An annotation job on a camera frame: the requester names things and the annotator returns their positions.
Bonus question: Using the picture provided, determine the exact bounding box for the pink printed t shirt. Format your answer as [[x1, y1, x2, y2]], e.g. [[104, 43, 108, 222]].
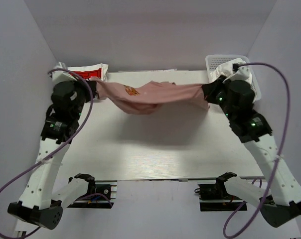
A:
[[90, 77, 209, 115]]

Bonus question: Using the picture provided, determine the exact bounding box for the folded red white t shirt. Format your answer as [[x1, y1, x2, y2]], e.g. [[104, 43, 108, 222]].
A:
[[54, 61, 109, 100]]

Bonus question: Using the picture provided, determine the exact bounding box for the white perforated plastic basket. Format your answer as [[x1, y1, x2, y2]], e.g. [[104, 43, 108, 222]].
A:
[[205, 55, 262, 102]]

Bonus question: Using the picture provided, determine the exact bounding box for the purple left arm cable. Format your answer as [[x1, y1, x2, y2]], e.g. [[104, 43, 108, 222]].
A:
[[0, 69, 94, 239]]

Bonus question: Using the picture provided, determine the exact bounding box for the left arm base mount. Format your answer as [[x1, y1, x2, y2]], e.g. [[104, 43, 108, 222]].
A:
[[68, 181, 118, 209]]

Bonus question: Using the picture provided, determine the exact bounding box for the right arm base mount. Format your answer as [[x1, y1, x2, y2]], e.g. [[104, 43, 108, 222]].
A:
[[194, 183, 243, 212]]

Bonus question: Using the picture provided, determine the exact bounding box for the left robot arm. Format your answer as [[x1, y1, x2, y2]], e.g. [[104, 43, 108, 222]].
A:
[[7, 70, 96, 230]]

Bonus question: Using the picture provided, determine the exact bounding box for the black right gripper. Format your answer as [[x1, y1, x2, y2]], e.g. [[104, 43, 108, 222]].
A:
[[203, 74, 237, 120]]

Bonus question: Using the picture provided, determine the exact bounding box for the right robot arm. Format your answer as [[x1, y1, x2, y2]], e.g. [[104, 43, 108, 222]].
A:
[[202, 74, 301, 228]]

